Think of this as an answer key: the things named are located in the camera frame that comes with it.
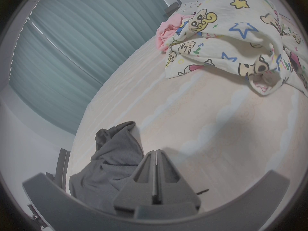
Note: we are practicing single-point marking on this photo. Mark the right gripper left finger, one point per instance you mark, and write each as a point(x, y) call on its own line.
point(137, 189)

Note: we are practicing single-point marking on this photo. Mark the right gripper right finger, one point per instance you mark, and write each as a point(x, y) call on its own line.
point(173, 189)

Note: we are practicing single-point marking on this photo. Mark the black T-shirt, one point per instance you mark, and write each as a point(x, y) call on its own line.
point(113, 157)

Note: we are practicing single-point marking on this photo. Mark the bed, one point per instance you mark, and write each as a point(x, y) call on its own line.
point(216, 141)

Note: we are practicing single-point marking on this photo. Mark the pile of clothes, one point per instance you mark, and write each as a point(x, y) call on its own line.
point(228, 32)

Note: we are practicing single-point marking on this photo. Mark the blue-green curtain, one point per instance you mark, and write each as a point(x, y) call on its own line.
point(48, 80)
point(101, 28)

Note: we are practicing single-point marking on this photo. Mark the grey bedside table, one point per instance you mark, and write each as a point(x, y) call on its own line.
point(171, 8)

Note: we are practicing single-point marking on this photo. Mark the white printed pillow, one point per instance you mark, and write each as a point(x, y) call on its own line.
point(189, 6)

